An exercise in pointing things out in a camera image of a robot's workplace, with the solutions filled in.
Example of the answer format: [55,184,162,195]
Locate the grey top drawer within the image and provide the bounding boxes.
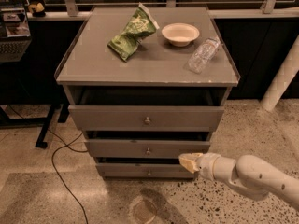
[67,89,225,133]

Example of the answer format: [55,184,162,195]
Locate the white bowl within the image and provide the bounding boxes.
[162,23,200,47]

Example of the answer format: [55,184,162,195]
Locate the clear plastic water bottle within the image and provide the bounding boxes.
[187,37,221,74]

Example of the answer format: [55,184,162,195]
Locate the green chip bag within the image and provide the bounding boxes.
[107,3,159,62]

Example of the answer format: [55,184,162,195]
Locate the grey middle drawer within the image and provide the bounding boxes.
[85,131,210,159]

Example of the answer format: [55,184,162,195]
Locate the open laptop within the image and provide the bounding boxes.
[0,4,32,63]

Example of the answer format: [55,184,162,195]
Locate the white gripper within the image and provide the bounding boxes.
[178,153,220,181]

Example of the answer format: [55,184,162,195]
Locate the grey drawer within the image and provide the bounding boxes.
[85,131,210,159]
[96,158,195,179]
[67,89,225,133]

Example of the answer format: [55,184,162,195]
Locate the white diagonal pillar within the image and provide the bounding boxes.
[261,36,299,111]

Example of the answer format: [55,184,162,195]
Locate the round floor drain cover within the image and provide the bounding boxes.
[133,200,157,224]

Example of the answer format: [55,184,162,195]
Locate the black desk frame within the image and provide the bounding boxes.
[0,105,69,149]

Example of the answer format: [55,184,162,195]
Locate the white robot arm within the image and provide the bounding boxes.
[178,153,299,210]

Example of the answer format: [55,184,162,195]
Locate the black floor cable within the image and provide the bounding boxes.
[6,105,90,224]

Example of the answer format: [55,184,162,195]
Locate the grey bottom drawer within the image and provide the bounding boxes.
[96,158,195,179]

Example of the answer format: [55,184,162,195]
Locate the grey drawer cabinet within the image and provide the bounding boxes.
[54,5,241,181]

